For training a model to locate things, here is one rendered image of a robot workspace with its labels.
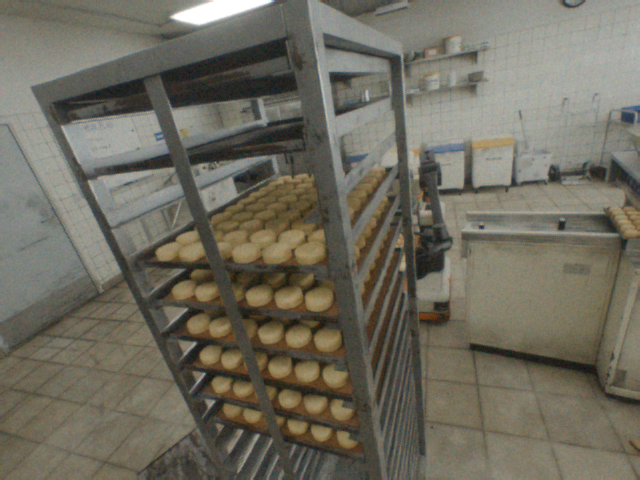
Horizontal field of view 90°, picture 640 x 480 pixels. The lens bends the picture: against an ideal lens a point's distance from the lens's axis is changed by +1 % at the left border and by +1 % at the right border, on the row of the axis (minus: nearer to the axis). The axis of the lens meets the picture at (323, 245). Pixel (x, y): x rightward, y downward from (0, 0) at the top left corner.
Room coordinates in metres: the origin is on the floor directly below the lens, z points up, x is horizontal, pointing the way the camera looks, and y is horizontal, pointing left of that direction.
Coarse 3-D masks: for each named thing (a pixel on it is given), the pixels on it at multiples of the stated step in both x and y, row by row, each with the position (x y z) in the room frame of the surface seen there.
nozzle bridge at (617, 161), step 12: (612, 156) 1.69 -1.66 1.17; (624, 156) 1.62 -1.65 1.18; (636, 156) 1.58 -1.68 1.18; (612, 168) 1.69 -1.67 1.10; (624, 168) 1.48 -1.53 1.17; (636, 168) 1.41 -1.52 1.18; (612, 180) 1.68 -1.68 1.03; (636, 180) 1.32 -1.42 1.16; (624, 192) 1.51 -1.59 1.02; (624, 204) 1.67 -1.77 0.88; (636, 204) 1.34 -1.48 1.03
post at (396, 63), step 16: (400, 64) 0.94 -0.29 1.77; (400, 80) 0.95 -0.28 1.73; (400, 96) 0.95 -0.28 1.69; (400, 112) 0.95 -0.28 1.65; (400, 128) 0.95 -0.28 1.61; (400, 144) 0.95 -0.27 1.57; (400, 160) 0.95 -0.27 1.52; (400, 176) 0.95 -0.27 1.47; (400, 192) 0.96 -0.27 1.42; (416, 288) 0.95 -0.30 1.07; (416, 304) 0.94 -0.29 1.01; (416, 320) 0.94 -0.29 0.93; (416, 336) 0.95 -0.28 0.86; (416, 352) 0.95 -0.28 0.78; (416, 368) 0.95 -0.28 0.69; (416, 384) 0.95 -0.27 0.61; (416, 400) 0.95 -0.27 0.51
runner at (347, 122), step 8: (368, 104) 0.71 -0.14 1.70; (376, 104) 0.76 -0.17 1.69; (384, 104) 0.84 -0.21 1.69; (392, 104) 0.94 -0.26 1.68; (352, 112) 0.59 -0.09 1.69; (360, 112) 0.64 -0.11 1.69; (368, 112) 0.69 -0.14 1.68; (376, 112) 0.76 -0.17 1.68; (384, 112) 0.84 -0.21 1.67; (336, 120) 0.51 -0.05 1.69; (344, 120) 0.54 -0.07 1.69; (352, 120) 0.58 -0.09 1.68; (360, 120) 0.63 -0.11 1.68; (368, 120) 0.68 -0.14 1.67; (304, 128) 0.40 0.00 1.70; (344, 128) 0.54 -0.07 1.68; (352, 128) 0.58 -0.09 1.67; (304, 136) 0.40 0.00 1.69; (296, 152) 0.42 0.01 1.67; (304, 152) 0.41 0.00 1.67
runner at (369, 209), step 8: (392, 176) 0.87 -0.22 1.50; (384, 184) 0.77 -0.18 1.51; (376, 192) 0.69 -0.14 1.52; (384, 192) 0.76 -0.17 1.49; (376, 200) 0.68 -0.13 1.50; (368, 208) 0.62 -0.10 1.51; (360, 216) 0.56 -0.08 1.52; (368, 216) 0.61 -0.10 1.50; (360, 224) 0.56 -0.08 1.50; (352, 232) 0.51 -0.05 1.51; (360, 232) 0.55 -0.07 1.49; (328, 264) 0.40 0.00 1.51
